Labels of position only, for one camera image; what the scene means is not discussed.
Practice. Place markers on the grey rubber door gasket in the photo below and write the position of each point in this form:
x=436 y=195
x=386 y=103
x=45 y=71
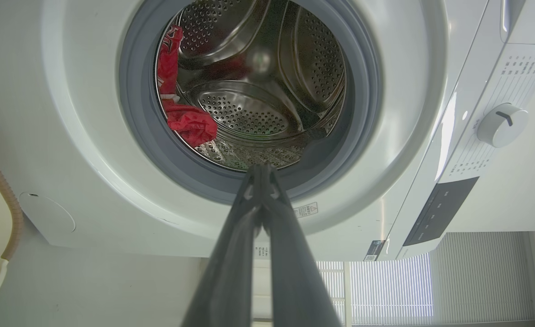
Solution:
x=135 y=113

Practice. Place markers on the red garment with white stripes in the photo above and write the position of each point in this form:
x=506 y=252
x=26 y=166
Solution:
x=190 y=125

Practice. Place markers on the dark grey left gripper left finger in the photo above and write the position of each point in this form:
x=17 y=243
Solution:
x=231 y=272

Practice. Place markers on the white detergent drawer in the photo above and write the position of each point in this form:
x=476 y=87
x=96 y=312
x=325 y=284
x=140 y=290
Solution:
x=531 y=22

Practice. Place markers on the white window blind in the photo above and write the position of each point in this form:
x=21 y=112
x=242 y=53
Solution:
x=476 y=277

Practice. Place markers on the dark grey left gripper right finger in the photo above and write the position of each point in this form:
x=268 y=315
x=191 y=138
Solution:
x=294 y=272

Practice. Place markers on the round white filter cover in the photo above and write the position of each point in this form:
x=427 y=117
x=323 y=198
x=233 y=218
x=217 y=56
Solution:
x=47 y=213

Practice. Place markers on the small text label sticker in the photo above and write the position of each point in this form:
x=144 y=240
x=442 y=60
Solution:
x=262 y=252

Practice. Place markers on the black washer display panel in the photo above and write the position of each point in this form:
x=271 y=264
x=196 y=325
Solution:
x=440 y=211

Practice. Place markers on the white round program knob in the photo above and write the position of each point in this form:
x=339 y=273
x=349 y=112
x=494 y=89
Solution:
x=501 y=127

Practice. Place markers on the grey warning sticker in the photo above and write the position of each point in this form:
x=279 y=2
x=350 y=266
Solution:
x=306 y=210

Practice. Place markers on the white front-load washing machine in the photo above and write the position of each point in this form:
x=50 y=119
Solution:
x=67 y=136

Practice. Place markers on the stainless steel washing machine drum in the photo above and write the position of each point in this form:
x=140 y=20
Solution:
x=249 y=109

